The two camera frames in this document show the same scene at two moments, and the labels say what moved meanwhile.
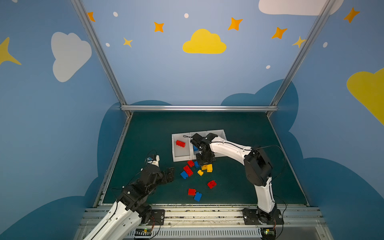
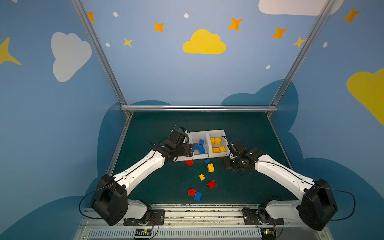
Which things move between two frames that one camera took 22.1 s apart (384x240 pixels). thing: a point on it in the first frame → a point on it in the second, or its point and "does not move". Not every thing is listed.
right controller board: x=268 y=233 does not move
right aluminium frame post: x=321 y=17 does not move
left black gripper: x=165 y=176 → x=183 y=149
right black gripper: x=204 y=157 → x=233 y=163
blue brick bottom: x=198 y=196 does not move
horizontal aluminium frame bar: x=199 y=108 does not move
